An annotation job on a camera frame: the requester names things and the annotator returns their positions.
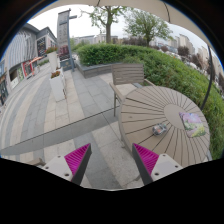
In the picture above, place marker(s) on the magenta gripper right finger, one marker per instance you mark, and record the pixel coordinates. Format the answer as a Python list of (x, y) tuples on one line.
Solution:
[(152, 166)]

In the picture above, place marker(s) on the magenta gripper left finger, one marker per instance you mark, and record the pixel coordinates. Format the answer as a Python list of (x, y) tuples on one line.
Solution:
[(72, 166)]

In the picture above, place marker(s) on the round slatted wooden table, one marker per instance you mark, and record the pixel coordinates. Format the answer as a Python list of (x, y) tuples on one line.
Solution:
[(148, 106)]

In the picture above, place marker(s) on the white rectangular planter box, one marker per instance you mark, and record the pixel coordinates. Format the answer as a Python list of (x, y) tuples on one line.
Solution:
[(58, 86)]

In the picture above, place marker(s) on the slatted wooden chair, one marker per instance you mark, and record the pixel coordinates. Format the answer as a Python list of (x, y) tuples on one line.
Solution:
[(126, 74)]

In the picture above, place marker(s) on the green hedge bushes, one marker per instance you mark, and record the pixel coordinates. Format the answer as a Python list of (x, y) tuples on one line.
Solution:
[(163, 70)]

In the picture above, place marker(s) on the tall white flower planter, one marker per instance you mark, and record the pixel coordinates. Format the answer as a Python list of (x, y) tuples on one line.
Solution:
[(52, 57)]

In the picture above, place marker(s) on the grey advertising sign pillar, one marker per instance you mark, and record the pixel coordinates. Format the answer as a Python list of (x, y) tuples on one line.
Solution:
[(63, 40)]

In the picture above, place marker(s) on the grey shopfront building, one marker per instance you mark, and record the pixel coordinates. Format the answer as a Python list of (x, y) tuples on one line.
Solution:
[(16, 62)]

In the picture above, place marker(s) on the curved dark parasol pole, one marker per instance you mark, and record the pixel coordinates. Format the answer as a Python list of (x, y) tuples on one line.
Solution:
[(210, 80)]

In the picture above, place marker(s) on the leafy green tree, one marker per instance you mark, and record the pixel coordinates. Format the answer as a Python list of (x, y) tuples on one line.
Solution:
[(143, 24)]

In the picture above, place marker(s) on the tree with thick trunk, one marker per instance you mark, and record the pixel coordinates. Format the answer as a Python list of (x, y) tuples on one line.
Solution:
[(105, 16)]

